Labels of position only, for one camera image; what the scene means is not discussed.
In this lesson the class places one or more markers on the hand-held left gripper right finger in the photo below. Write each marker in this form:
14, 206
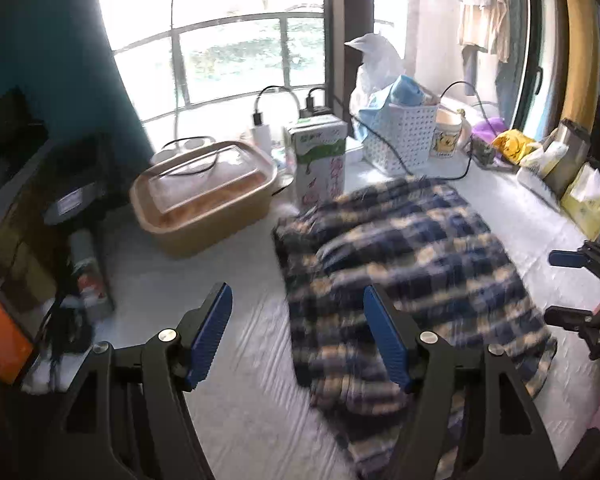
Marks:
385, 335

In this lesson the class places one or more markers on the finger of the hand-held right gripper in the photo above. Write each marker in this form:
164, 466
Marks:
567, 259
570, 317

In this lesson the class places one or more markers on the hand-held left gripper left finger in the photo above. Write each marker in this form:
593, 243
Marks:
210, 330

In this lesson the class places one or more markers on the blue beige plaid shirt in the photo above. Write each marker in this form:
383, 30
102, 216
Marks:
405, 250

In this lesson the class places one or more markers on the yellow tissue pack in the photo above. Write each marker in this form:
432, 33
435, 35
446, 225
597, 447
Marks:
592, 202

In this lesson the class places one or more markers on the pale yellow packet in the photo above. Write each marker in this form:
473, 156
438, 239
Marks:
540, 165

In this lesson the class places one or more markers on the metal tumbler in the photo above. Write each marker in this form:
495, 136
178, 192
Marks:
570, 155

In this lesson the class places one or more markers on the beige lidded container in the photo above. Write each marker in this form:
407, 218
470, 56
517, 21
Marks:
205, 225

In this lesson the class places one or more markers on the yellow snack packet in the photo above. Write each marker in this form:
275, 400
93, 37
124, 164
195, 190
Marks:
515, 146

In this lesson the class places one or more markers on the grey spray can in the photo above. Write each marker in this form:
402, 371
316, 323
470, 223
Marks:
87, 275

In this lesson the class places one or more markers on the grey power adapter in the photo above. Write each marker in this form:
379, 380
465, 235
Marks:
484, 152

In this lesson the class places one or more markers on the yellow cartoon mug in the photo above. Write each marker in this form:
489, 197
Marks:
447, 137

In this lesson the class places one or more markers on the white and green carton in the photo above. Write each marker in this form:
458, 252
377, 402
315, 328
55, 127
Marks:
315, 170

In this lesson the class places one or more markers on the black device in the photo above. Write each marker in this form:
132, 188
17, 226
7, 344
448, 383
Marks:
80, 185

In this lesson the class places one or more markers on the white charger plug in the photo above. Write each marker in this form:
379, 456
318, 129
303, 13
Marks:
261, 137

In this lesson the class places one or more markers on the white plastic basket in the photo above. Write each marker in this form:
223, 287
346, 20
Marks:
400, 135

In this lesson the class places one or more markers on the tablet with orange screen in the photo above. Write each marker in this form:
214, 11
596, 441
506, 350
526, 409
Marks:
0, 330

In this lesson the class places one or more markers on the cardboard box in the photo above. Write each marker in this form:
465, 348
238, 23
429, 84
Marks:
15, 250

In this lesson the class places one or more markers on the light blue cloth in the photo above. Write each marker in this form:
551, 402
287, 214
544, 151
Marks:
405, 91

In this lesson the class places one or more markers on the black charger plug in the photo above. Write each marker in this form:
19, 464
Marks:
314, 107

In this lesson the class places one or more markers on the hanging clothes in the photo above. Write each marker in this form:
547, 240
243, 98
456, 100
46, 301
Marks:
482, 15

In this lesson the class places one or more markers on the white plastic bag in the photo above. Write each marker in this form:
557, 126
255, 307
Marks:
375, 60

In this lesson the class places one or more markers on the teal curtain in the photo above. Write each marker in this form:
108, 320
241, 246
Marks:
55, 35

